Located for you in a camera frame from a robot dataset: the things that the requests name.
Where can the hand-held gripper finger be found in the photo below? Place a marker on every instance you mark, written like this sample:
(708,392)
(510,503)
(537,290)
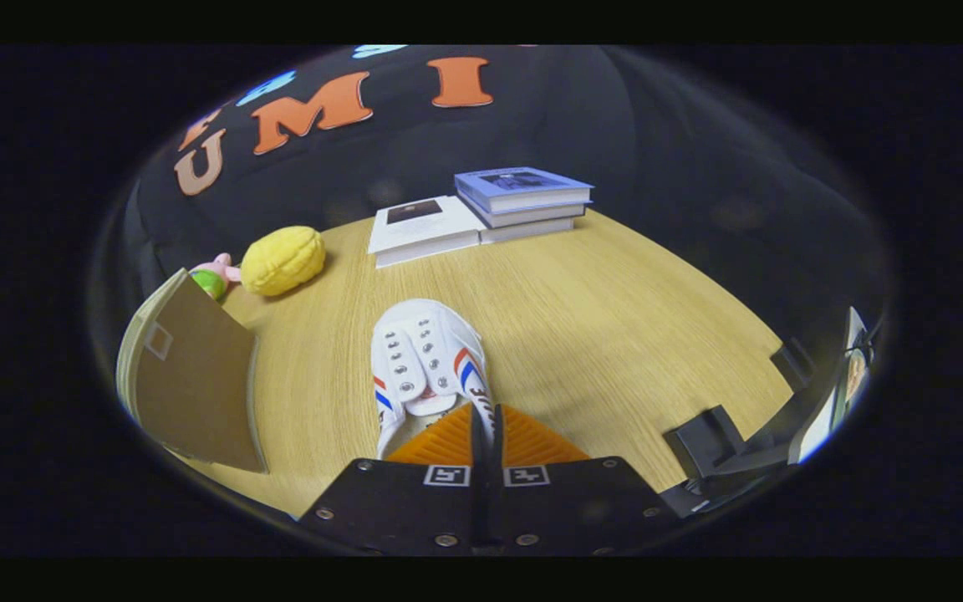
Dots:
(478,510)
(498,510)

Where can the white striped canvas shoe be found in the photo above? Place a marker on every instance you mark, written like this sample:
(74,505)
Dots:
(427,351)

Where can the beige fabric storage box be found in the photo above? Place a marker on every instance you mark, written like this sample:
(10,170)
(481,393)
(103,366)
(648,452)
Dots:
(197,393)

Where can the black desk clamp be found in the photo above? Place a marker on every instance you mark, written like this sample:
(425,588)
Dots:
(792,364)
(703,439)

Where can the plain white book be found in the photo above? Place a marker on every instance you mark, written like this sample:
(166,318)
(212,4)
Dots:
(532,229)

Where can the white book with dark photo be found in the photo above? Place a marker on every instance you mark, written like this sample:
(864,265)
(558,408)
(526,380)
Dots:
(427,230)

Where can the grey blue book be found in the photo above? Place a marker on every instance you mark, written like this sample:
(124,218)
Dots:
(532,214)

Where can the yellow plush toy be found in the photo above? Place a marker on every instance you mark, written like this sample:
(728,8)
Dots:
(282,261)

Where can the blue cover book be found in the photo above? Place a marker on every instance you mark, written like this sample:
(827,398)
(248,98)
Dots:
(523,188)

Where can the pink and green plush toy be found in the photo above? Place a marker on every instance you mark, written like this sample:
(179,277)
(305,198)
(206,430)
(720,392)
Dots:
(216,276)

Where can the monitor screen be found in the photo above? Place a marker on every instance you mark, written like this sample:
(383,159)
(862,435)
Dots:
(841,393)

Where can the black backdrop cloth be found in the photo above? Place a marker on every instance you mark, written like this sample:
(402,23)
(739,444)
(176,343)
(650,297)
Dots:
(615,134)

